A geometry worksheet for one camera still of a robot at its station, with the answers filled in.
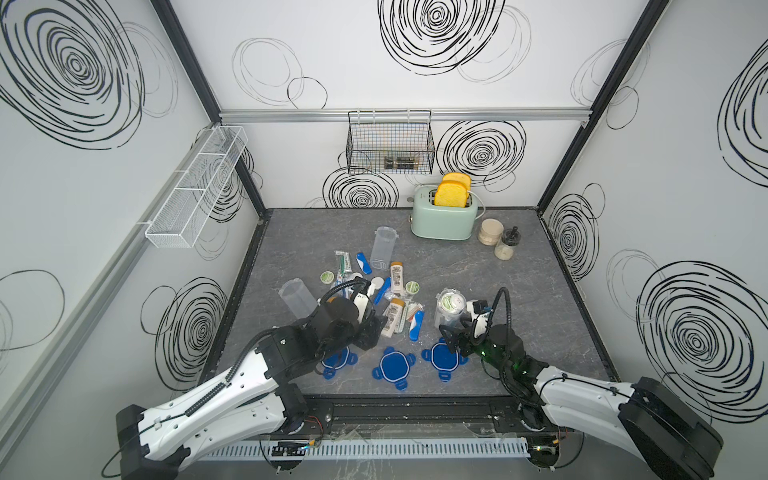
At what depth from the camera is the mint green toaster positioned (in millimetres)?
1034

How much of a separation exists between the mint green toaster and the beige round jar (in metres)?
0.03

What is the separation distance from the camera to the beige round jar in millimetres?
1074
